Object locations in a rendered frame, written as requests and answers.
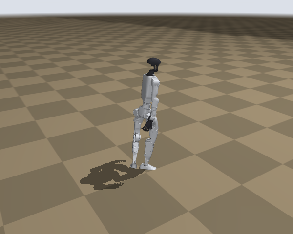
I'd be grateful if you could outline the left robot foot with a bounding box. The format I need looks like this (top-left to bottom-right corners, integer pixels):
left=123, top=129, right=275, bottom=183
left=130, top=162, right=137, bottom=169

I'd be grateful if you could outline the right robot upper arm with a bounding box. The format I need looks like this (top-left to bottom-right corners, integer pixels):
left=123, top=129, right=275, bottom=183
left=151, top=78, right=160, bottom=102

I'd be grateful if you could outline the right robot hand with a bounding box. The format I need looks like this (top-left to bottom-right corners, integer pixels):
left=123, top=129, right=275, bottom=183
left=141, top=115, right=153, bottom=132

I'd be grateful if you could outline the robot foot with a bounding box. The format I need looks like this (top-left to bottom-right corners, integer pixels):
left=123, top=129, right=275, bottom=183
left=130, top=162, right=137, bottom=169
left=140, top=163, right=156, bottom=170

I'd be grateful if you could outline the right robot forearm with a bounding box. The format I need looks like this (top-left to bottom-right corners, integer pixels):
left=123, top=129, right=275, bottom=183
left=149, top=98, right=159, bottom=120

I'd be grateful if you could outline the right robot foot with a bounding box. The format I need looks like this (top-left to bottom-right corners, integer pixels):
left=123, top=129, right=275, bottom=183
left=140, top=163, right=156, bottom=170

